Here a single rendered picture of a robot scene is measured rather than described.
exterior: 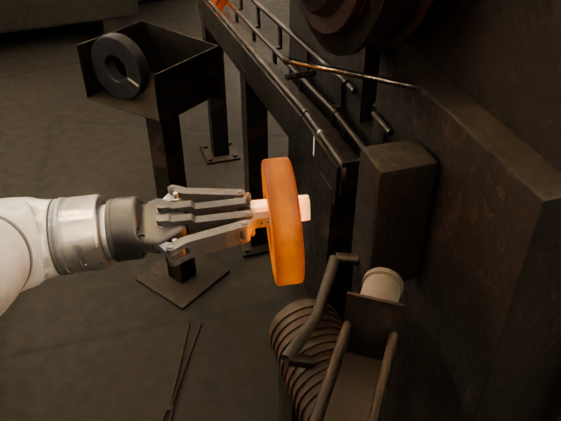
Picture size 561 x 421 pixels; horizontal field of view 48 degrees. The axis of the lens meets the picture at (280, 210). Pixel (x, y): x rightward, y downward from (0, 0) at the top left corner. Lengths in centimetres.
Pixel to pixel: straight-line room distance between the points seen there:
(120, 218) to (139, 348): 104
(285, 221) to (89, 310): 125
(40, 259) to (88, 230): 6
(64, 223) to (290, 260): 25
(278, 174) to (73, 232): 23
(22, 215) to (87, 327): 112
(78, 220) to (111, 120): 204
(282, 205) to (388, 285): 25
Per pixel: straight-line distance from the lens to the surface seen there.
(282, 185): 69
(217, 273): 190
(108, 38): 153
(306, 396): 98
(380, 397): 76
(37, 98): 303
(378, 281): 88
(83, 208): 73
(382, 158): 94
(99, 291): 192
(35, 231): 73
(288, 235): 68
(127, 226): 72
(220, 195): 77
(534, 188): 80
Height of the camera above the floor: 130
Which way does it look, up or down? 37 degrees down
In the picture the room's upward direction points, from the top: straight up
